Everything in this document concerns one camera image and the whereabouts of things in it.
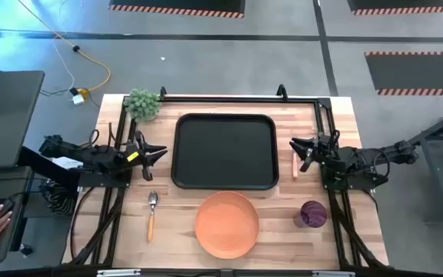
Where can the orange round plate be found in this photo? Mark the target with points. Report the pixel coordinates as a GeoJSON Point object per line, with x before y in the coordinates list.
{"type": "Point", "coordinates": [227, 225]}

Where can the purple faceted cup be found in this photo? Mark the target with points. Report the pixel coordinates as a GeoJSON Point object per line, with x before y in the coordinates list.
{"type": "Point", "coordinates": [314, 213]}

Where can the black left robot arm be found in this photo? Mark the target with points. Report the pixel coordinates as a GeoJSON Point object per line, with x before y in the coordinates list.
{"type": "Point", "coordinates": [98, 159]}

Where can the black desk with mouse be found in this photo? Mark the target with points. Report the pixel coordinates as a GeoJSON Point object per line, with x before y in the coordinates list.
{"type": "Point", "coordinates": [2, 181]}

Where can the white power adapter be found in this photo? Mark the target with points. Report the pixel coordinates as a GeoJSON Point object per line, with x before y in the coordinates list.
{"type": "Point", "coordinates": [78, 100]}

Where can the green potted plant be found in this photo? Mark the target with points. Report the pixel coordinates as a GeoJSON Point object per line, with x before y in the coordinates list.
{"type": "Point", "coordinates": [142, 104]}

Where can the black caster wheel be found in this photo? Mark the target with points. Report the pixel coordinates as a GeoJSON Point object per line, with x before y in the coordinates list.
{"type": "Point", "coordinates": [26, 251]}

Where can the dark grey desk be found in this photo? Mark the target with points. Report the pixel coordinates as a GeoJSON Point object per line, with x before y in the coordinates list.
{"type": "Point", "coordinates": [6, 119]}

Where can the yellow plug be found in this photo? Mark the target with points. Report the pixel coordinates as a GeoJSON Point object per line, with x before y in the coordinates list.
{"type": "Point", "coordinates": [84, 93]}

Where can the black diagonal bar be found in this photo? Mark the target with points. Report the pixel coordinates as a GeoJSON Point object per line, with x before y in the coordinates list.
{"type": "Point", "coordinates": [44, 165]}

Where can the black hazard-striped floor mat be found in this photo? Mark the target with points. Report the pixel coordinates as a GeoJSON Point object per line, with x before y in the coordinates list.
{"type": "Point", "coordinates": [417, 71]}
{"type": "Point", "coordinates": [175, 3]}
{"type": "Point", "coordinates": [406, 3]}

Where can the silver metal bracket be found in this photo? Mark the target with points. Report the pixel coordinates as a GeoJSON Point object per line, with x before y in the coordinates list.
{"type": "Point", "coordinates": [117, 273]}
{"type": "Point", "coordinates": [333, 274]}

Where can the black computer mouse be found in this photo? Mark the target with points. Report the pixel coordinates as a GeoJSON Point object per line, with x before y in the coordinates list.
{"type": "Point", "coordinates": [4, 204]}

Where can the black rectangular serving tray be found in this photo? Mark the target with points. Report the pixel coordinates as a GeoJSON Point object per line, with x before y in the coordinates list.
{"type": "Point", "coordinates": [225, 150]}

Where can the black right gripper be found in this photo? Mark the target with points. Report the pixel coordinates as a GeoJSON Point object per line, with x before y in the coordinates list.
{"type": "Point", "coordinates": [319, 148]}

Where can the black aluminium table frame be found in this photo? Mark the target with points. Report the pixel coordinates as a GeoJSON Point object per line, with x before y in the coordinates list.
{"type": "Point", "coordinates": [244, 99]}

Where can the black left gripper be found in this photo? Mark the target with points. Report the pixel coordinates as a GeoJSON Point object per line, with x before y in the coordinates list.
{"type": "Point", "coordinates": [137, 154]}

